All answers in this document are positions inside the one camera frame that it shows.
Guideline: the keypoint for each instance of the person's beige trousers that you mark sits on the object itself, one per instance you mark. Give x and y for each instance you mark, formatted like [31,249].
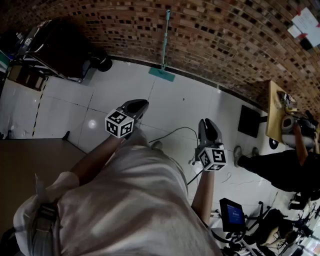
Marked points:
[136,136]

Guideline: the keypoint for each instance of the black floor mat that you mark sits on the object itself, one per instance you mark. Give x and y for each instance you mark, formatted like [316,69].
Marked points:
[248,121]

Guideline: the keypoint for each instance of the black round disc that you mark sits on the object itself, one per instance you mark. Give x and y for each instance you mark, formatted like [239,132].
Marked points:
[273,144]

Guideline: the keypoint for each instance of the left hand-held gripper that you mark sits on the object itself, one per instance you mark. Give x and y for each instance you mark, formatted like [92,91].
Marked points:
[119,125]

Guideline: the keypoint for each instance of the black wheeled cart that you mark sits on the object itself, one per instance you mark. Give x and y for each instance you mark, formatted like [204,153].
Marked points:
[65,50]

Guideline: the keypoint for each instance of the brown cardboard box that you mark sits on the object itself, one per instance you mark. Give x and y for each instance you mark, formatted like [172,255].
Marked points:
[25,77]

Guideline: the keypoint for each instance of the person's right forearm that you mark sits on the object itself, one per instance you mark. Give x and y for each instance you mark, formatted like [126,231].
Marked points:
[203,195]

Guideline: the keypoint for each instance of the grey white round device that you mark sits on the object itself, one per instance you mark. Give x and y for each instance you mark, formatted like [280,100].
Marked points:
[290,130]

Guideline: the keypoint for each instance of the teal mop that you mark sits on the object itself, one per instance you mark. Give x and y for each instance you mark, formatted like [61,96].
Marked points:
[162,74]

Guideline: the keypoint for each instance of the small black monitor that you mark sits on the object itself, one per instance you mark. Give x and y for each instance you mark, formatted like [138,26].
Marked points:
[233,213]

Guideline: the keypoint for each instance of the person's left forearm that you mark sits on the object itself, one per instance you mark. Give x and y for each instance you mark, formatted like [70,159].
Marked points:
[100,157]

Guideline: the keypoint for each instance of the brown table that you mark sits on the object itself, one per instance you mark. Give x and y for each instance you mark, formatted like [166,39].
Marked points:
[30,160]

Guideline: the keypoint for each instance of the person in white shirt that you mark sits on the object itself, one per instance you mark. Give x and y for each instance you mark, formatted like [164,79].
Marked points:
[125,200]

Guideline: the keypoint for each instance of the black swivel chair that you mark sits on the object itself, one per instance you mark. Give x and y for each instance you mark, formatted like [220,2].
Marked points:
[275,225]

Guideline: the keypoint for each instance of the white papers on wall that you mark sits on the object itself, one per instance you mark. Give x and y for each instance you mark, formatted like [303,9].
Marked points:
[306,21]

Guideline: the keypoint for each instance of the person's grey shoe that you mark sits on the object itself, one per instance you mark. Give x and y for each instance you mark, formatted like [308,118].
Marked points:
[156,145]

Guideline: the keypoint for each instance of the light wooden desk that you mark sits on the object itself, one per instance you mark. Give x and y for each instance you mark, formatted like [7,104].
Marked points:
[273,117]

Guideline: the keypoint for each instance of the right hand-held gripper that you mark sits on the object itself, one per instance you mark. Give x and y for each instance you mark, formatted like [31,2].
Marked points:
[212,157]

